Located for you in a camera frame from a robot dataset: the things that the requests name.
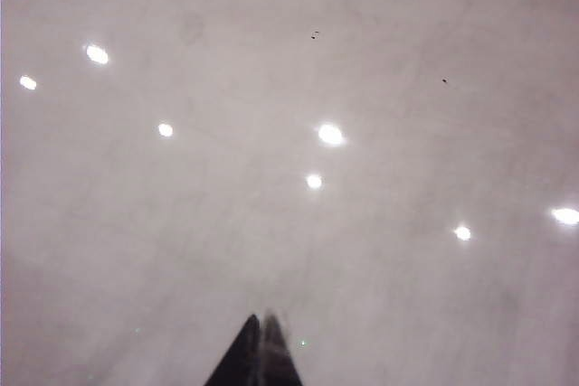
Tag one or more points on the grey padded right gripper right finger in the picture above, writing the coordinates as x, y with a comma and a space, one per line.
276, 359

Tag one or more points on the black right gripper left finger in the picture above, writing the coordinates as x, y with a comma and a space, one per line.
242, 359

